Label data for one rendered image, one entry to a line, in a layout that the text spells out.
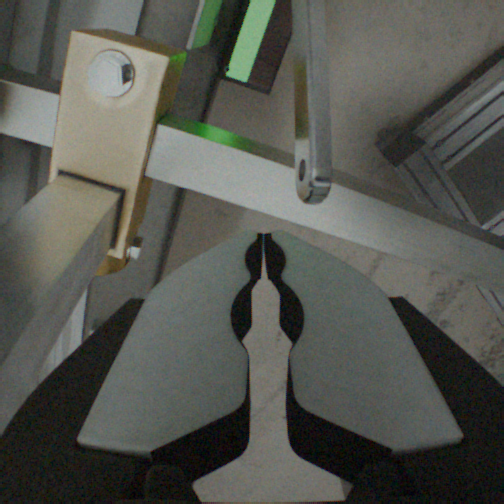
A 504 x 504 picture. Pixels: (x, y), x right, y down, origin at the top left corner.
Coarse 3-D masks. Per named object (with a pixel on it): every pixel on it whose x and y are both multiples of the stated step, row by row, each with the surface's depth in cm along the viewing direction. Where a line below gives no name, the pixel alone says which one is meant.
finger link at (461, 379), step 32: (416, 320) 8; (448, 352) 7; (448, 384) 7; (480, 384) 7; (480, 416) 6; (448, 448) 6; (480, 448) 5; (416, 480) 5; (448, 480) 5; (480, 480) 5
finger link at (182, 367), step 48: (240, 240) 11; (192, 288) 9; (240, 288) 9; (144, 336) 8; (192, 336) 8; (240, 336) 10; (144, 384) 7; (192, 384) 7; (240, 384) 7; (96, 432) 6; (144, 432) 6; (192, 432) 6; (240, 432) 7; (192, 480) 7
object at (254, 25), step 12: (252, 0) 29; (264, 0) 29; (252, 12) 29; (264, 12) 29; (252, 24) 30; (264, 24) 30; (240, 36) 30; (252, 36) 30; (240, 48) 31; (252, 48) 31; (240, 60) 31; (252, 60) 31; (240, 72) 32
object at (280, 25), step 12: (288, 0) 29; (276, 12) 29; (288, 12) 29; (276, 24) 30; (288, 24) 30; (276, 36) 30; (264, 48) 31; (276, 48) 31; (264, 60) 31; (276, 60) 31; (252, 72) 32; (264, 72) 32; (264, 84) 32
